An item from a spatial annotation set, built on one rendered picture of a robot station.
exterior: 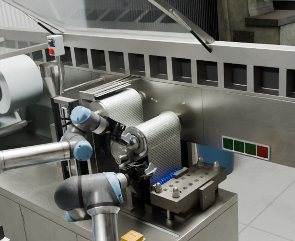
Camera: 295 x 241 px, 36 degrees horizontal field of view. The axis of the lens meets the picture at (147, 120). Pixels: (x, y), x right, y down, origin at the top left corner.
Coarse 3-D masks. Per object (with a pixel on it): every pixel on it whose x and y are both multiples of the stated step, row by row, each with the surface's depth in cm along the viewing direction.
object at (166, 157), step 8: (176, 136) 227; (160, 144) 218; (168, 144) 223; (176, 144) 228; (152, 152) 215; (160, 152) 220; (168, 152) 224; (176, 152) 229; (152, 160) 216; (160, 160) 221; (168, 160) 225; (176, 160) 230; (160, 168) 222; (168, 168) 226; (176, 168) 232; (152, 176) 218; (160, 176) 223; (152, 184) 219
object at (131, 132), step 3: (129, 132) 214; (132, 132) 212; (135, 132) 211; (138, 135) 210; (138, 138) 211; (141, 138) 210; (141, 141) 210; (141, 144) 211; (141, 147) 211; (138, 150) 213; (141, 150) 212
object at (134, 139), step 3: (132, 135) 212; (135, 135) 212; (132, 138) 212; (135, 138) 210; (129, 141) 214; (132, 141) 212; (135, 141) 211; (138, 141) 211; (132, 144) 213; (135, 144) 212; (138, 144) 211; (129, 147) 215; (132, 147) 214; (135, 147) 212; (138, 147) 212; (135, 150) 213
